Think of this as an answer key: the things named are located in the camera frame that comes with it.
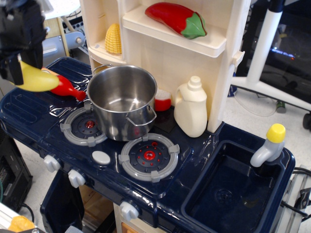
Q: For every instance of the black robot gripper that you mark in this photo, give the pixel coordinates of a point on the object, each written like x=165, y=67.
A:
x=21, y=31

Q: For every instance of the yellow toy banana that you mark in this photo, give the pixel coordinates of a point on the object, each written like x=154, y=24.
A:
x=36, y=80

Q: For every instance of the stainless steel pot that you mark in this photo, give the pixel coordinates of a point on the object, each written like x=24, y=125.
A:
x=123, y=100

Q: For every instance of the grey toy dishwasher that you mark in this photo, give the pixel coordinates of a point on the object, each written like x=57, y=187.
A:
x=55, y=44

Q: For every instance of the red toy ketchup bottle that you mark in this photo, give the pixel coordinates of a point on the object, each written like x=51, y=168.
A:
x=65, y=87

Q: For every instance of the left grey toy burner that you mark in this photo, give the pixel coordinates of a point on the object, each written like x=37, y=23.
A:
x=80, y=127

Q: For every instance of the grey toy burner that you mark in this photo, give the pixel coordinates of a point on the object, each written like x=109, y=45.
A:
x=80, y=127
x=150, y=158

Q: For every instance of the yellow toy corn cob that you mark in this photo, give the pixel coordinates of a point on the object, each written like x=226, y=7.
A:
x=113, y=39

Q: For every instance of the cream toy kitchen shelf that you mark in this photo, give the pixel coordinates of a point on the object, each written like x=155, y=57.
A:
x=169, y=57

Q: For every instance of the left white stove knob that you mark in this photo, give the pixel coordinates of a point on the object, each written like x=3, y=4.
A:
x=51, y=164

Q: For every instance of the white stove knob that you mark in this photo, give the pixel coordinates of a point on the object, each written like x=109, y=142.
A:
x=51, y=164
x=128, y=211
x=75, y=178

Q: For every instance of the black computer case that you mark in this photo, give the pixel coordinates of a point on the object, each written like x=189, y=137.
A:
x=15, y=178

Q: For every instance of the grey oval button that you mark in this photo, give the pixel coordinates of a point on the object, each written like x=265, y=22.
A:
x=101, y=157

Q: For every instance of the middle white stove knob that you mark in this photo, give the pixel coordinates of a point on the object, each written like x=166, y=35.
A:
x=75, y=178

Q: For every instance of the red white toy cheese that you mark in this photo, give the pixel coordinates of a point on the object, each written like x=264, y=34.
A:
x=162, y=100

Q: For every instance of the right grey toy burner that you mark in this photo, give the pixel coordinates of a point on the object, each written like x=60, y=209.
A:
x=150, y=158

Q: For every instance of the red toy chili pepper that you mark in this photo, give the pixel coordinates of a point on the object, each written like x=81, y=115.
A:
x=180, y=19

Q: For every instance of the cream toy detergent jug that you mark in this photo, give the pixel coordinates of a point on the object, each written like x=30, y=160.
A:
x=190, y=110

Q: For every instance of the right white stove knob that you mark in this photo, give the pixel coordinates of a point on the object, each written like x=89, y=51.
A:
x=128, y=211

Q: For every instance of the white pipe stand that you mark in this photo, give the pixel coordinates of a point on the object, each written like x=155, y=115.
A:
x=252, y=81

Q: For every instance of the dark blue toy kitchen counter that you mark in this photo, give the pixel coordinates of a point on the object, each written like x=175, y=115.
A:
x=165, y=178

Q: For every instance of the green can on floor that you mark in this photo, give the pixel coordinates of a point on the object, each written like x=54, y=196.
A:
x=280, y=107

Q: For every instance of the grey yellow toy faucet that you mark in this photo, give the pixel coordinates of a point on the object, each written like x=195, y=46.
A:
x=272, y=147

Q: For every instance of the black caster wheel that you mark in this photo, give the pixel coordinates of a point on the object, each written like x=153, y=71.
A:
x=307, y=121

